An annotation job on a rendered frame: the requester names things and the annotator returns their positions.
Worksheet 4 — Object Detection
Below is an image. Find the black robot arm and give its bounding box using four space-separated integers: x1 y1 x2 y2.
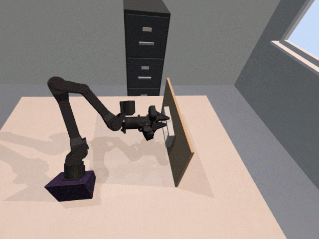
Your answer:
47 76 154 181

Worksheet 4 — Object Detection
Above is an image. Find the grey picture frame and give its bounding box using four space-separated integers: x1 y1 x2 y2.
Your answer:
161 107 174 147

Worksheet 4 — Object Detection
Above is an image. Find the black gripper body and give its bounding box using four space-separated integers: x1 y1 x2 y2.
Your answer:
136 106 157 131

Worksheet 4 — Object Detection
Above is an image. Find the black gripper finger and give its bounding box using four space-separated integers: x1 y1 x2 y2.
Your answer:
156 111 170 123
153 121 166 133

